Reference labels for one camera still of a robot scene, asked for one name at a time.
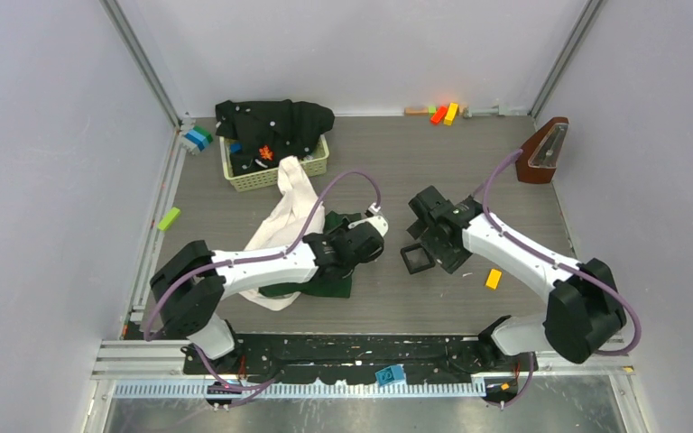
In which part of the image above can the white and green t-shirt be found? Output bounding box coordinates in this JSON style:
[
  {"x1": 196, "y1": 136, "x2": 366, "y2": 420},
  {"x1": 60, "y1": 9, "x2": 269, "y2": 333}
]
[{"x1": 240, "y1": 157, "x2": 352, "y2": 311}]

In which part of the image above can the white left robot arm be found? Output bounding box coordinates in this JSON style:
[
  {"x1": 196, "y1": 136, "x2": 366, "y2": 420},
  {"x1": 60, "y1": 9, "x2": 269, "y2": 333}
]
[{"x1": 143, "y1": 216, "x2": 389, "y2": 373}]

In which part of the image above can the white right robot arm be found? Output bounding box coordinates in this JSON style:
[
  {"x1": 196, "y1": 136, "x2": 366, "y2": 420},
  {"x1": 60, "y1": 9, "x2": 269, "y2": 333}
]
[{"x1": 407, "y1": 186, "x2": 628, "y2": 371}]

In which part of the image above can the black garment in basket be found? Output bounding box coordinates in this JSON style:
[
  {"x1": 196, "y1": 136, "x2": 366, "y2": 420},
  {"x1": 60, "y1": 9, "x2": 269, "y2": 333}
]
[{"x1": 215, "y1": 99, "x2": 335, "y2": 176}]

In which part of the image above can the yellow block on table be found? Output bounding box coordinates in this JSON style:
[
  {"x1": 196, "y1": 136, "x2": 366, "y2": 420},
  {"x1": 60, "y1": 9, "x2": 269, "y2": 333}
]
[{"x1": 485, "y1": 269, "x2": 503, "y2": 290}]

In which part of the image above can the yellow-green perforated basket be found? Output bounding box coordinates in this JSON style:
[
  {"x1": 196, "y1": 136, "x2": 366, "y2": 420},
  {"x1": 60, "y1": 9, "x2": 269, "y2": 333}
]
[{"x1": 218, "y1": 134, "x2": 329, "y2": 192}]

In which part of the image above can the brown wooden metronome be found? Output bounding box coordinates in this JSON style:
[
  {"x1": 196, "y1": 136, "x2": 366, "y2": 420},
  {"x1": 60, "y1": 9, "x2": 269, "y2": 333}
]
[{"x1": 515, "y1": 116, "x2": 569, "y2": 184}]

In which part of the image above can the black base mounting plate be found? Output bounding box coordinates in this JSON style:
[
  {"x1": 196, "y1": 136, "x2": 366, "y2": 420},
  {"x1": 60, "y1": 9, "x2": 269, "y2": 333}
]
[{"x1": 181, "y1": 333, "x2": 538, "y2": 385}]

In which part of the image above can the lime green block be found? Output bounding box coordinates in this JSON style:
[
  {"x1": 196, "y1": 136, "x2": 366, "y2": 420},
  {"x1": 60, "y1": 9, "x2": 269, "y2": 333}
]
[{"x1": 156, "y1": 207, "x2": 181, "y2": 231}]

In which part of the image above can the blue and green block stack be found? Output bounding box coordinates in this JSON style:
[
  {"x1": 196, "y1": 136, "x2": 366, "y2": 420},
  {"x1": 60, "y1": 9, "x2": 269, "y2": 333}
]
[{"x1": 180, "y1": 126, "x2": 214, "y2": 154}]

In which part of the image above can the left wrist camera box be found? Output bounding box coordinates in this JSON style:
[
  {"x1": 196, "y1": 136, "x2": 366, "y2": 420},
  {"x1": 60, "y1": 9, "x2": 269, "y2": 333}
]
[{"x1": 347, "y1": 203, "x2": 389, "y2": 237}]

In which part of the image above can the orange block at wall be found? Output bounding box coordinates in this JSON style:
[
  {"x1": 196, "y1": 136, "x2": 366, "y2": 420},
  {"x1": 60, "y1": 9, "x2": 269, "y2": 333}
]
[{"x1": 430, "y1": 106, "x2": 448, "y2": 124}]

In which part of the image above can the yellow block at wall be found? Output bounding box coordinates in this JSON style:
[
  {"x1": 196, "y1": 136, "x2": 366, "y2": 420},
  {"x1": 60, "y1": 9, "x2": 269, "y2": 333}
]
[{"x1": 443, "y1": 103, "x2": 459, "y2": 125}]

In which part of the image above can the wooden block at wall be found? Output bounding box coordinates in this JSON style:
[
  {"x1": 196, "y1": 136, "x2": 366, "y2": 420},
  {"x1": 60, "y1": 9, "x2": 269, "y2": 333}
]
[{"x1": 404, "y1": 106, "x2": 430, "y2": 116}]

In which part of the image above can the teal block on rail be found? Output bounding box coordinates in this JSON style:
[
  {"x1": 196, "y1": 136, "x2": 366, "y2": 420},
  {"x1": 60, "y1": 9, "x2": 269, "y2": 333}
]
[{"x1": 374, "y1": 364, "x2": 405, "y2": 387}]

